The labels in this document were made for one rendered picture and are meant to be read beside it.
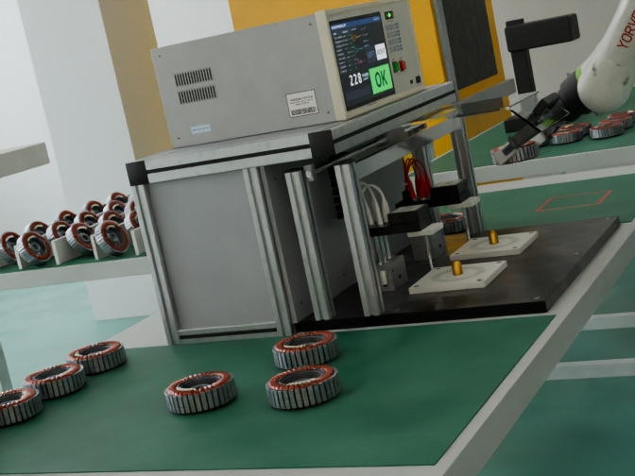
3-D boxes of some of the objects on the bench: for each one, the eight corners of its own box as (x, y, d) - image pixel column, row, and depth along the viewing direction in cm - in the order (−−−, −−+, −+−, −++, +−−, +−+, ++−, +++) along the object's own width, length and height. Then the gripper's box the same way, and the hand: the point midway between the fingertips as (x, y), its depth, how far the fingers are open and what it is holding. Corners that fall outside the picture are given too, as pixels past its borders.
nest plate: (539, 236, 251) (538, 230, 251) (520, 254, 238) (519, 247, 238) (471, 244, 258) (471, 238, 258) (450, 261, 245) (449, 255, 245)
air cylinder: (447, 249, 257) (442, 225, 256) (436, 259, 250) (431, 233, 249) (425, 252, 259) (420, 228, 258) (414, 261, 253) (409, 236, 252)
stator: (298, 349, 208) (294, 330, 208) (352, 348, 202) (348, 328, 202) (263, 372, 199) (258, 350, 199) (318, 370, 193) (314, 348, 192)
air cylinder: (408, 280, 236) (403, 253, 235) (395, 291, 229) (389, 263, 228) (385, 282, 238) (380, 256, 237) (371, 293, 231) (366, 265, 230)
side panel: (299, 331, 223) (263, 163, 217) (292, 336, 220) (255, 167, 214) (175, 341, 235) (138, 183, 230) (167, 346, 233) (129, 186, 227)
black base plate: (620, 225, 256) (618, 214, 256) (547, 313, 200) (544, 299, 200) (419, 247, 277) (417, 238, 277) (301, 332, 221) (300, 320, 221)
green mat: (674, 168, 310) (674, 167, 310) (631, 222, 257) (631, 221, 257) (351, 210, 353) (351, 210, 353) (257, 263, 299) (257, 263, 299)
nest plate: (507, 265, 230) (506, 260, 230) (485, 287, 217) (483, 280, 217) (436, 273, 237) (434, 267, 237) (409, 294, 224) (408, 288, 224)
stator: (451, 237, 280) (448, 222, 280) (420, 236, 289) (417, 221, 289) (484, 225, 287) (482, 210, 286) (453, 224, 296) (450, 210, 295)
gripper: (557, 122, 254) (491, 179, 269) (609, 103, 270) (545, 158, 285) (536, 94, 255) (472, 153, 270) (590, 77, 272) (527, 133, 287)
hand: (515, 151), depth 277 cm, fingers closed on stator, 11 cm apart
